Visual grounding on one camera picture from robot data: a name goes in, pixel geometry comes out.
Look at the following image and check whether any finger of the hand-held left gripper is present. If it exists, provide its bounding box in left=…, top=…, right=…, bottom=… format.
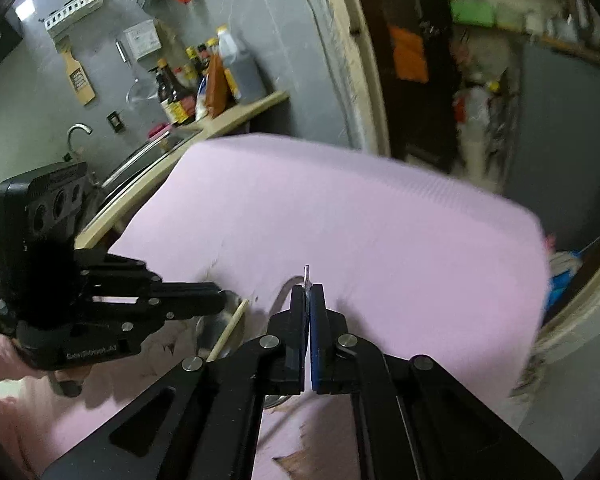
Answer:
left=92, top=300, right=227, bottom=334
left=75, top=250, right=229, bottom=305

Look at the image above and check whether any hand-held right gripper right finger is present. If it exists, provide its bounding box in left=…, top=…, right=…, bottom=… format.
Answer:
left=307, top=284, right=563, bottom=480

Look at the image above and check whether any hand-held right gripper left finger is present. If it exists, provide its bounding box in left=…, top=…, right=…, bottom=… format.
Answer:
left=40, top=285, right=311, bottom=480

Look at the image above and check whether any white utensil holder cup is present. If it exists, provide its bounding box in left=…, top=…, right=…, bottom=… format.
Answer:
left=195, top=291, right=247, bottom=364

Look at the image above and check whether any wooden chopstick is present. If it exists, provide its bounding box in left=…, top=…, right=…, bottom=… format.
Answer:
left=206, top=299, right=251, bottom=364

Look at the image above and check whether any person's left hand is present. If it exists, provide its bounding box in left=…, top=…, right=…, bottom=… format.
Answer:
left=50, top=366, right=93, bottom=397

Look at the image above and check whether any pink floral tablecloth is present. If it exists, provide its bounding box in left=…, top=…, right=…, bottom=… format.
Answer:
left=25, top=132, right=552, bottom=480

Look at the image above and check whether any steel kitchen sink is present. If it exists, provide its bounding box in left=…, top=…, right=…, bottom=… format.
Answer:
left=99, top=127, right=202, bottom=192

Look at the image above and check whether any metal faucet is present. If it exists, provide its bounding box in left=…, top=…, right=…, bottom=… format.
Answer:
left=65, top=123, right=94, bottom=164

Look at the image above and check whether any white blue seasoning pouch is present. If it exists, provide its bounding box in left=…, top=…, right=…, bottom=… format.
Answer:
left=194, top=74, right=211, bottom=122

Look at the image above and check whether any beige kitchen counter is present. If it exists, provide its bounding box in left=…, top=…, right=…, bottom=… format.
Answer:
left=75, top=90, right=292, bottom=253

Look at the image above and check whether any wooden paddle board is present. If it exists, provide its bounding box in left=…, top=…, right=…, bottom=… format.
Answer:
left=59, top=35, right=97, bottom=106

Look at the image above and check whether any orange brown seasoning pouch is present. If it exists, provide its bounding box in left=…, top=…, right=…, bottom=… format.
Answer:
left=204, top=54, right=232, bottom=121

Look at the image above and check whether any metal skimmer strainer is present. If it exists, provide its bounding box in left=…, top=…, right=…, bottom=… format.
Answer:
left=115, top=39, right=162, bottom=107

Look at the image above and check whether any blue white bag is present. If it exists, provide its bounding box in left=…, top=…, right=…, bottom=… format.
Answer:
left=544, top=249, right=587, bottom=313

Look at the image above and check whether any orange cloth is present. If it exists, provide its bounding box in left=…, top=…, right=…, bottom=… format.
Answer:
left=388, top=24, right=431, bottom=84

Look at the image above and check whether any green box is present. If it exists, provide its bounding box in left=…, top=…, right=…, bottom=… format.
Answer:
left=449, top=0, right=497, bottom=27

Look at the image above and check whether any white wall box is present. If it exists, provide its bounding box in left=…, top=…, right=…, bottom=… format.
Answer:
left=123, top=19, right=162, bottom=59

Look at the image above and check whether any white wall basket rack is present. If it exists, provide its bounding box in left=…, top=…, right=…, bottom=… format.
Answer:
left=42, top=0, right=106, bottom=37

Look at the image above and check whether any cream door frame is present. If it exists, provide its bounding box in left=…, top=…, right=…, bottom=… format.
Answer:
left=287, top=0, right=392, bottom=157

